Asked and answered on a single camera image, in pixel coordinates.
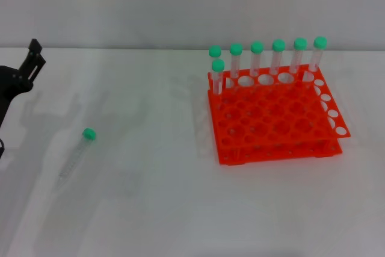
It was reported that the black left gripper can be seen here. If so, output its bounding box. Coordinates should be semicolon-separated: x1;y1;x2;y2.
0;38;47;131

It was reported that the clear test tube green cap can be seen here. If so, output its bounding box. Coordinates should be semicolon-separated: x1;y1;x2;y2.
306;36;328;82
270;39;286;76
229;43;244;79
208;45;223;74
250;41;265;77
57;128;97;188
211;58;226;103
289;37;308;75

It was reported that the orange test tube rack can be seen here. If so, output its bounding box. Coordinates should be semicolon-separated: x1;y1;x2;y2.
207;64;352;167

